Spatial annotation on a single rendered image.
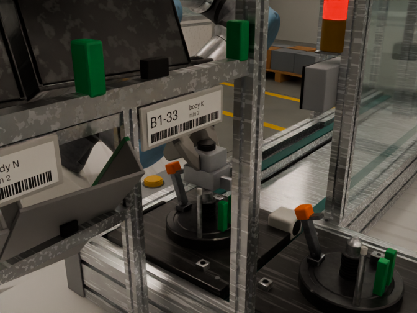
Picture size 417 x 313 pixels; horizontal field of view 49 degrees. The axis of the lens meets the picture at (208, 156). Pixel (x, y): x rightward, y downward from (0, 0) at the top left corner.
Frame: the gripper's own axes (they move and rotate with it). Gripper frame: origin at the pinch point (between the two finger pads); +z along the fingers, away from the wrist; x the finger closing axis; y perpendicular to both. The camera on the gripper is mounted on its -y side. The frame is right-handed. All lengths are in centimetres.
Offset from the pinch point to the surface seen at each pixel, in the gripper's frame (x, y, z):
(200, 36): -357, 250, -166
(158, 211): 0.8, 17.1, 3.0
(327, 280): 3.0, -10.2, 23.8
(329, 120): -76, 19, 3
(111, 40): 31.1, -26.5, -7.0
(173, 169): 0.9, 7.9, -1.6
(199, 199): 5.8, 0.7, 5.3
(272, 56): -499, 265, -129
